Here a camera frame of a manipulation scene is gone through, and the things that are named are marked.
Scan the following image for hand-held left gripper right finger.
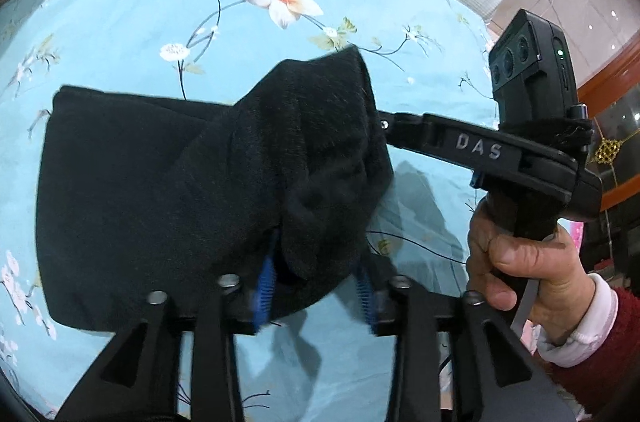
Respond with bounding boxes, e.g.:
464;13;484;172
354;266;576;422

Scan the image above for person's right hand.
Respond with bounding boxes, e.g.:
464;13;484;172
465;197;608;347

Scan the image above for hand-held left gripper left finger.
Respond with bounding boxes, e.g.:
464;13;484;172
55;242;278;422

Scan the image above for thin black cable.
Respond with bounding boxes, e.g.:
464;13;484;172
365;229;471;264

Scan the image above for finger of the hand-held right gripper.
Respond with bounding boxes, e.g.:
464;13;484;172
377;111;431;149

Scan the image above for gold knot ornament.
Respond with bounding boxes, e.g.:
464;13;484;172
595;139;622;164

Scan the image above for orange wooden cabinet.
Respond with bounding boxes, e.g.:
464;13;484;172
575;45;640;213

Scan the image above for black pants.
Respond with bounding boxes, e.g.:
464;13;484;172
35;45;396;334

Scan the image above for person's right forearm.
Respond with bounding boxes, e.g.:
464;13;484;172
535;272;640;422

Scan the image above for blue floral bedsheet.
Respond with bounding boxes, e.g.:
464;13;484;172
0;0;501;422

